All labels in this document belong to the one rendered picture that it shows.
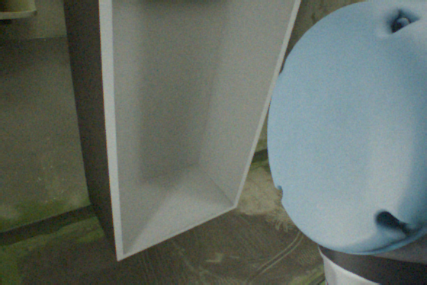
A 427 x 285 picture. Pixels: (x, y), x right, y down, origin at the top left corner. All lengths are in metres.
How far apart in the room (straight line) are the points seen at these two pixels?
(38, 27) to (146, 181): 1.23
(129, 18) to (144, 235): 0.85
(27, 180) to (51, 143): 0.25
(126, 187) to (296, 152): 1.38
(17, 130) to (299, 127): 1.98
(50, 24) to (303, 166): 2.14
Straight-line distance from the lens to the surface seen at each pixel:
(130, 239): 1.33
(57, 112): 2.09
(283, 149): 0.17
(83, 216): 2.09
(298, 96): 0.16
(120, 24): 1.08
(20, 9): 1.87
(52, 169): 2.04
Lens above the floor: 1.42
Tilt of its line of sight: 28 degrees down
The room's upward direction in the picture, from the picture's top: 3 degrees clockwise
